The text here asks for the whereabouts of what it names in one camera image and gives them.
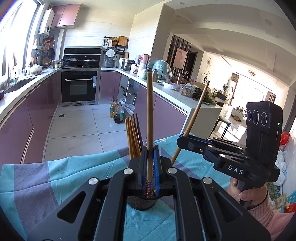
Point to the silver rice cooker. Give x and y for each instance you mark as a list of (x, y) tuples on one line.
[(109, 56)]

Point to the purple base cabinet run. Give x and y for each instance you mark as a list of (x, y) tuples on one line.
[(23, 120), (168, 113)]

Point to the yellow cooking oil bottle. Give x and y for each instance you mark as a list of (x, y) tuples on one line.
[(113, 110)]

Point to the framed wall picture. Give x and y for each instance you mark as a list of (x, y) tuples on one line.
[(181, 59)]

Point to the steel thermos flask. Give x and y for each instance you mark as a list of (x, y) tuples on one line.
[(155, 76)]

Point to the kitchen window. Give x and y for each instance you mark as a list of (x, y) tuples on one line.
[(13, 34)]

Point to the kitchen faucet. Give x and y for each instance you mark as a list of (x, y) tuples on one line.
[(9, 77)]

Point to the woven basket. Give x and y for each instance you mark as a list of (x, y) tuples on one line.
[(46, 61)]

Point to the white water heater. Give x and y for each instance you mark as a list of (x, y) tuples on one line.
[(46, 23)]

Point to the dark cooking oil bottle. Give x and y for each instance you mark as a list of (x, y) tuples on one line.
[(119, 114)]

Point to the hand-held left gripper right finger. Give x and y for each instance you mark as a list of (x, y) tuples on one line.
[(157, 173)]

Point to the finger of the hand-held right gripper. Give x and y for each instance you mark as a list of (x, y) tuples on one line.
[(215, 154), (198, 139)]

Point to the teal and grey tablecloth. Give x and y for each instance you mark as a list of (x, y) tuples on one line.
[(69, 171)]

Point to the purple wall cabinet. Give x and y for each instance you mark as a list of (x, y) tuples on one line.
[(66, 16)]

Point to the steel stockpot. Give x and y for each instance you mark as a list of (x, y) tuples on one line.
[(126, 64)]

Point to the clear food container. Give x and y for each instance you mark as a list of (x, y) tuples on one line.
[(187, 90)]

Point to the kitchen sink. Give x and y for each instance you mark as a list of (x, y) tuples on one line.
[(19, 83)]

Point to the green appliance in plastic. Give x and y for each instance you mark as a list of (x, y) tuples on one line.
[(163, 68)]

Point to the white plastic bag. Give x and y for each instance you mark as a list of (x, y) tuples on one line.
[(129, 109)]

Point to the white casserole pot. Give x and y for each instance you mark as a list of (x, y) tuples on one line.
[(36, 70)]

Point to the hanging black pan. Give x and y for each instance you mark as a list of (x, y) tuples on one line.
[(51, 52)]

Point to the green bar stool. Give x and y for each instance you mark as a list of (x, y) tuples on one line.
[(223, 121)]

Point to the floral-tipped wooden chopstick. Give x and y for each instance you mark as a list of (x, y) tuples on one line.
[(137, 134), (134, 134), (128, 134), (149, 111), (131, 134), (198, 104)]

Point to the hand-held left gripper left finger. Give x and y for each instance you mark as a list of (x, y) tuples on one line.
[(144, 169)]

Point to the wall clock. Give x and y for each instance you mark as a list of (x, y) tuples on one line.
[(209, 62)]

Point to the wooden cutting board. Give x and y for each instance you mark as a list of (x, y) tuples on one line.
[(122, 41)]

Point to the white bowl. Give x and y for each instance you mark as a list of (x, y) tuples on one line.
[(171, 85)]

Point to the black built-in oven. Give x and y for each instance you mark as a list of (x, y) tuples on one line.
[(79, 85)]

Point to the pink kettle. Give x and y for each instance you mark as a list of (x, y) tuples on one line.
[(144, 59)]

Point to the person's right hand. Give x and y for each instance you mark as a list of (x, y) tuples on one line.
[(251, 194)]

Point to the black pot with lid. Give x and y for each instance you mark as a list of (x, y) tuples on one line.
[(90, 62)]

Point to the leafy green vegetables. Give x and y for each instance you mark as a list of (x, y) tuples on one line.
[(204, 96)]

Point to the person's right forearm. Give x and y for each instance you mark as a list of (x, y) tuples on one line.
[(275, 222)]

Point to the red plastic bag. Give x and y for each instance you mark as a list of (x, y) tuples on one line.
[(286, 139)]

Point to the black mesh holder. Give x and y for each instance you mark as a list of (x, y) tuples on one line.
[(138, 204)]

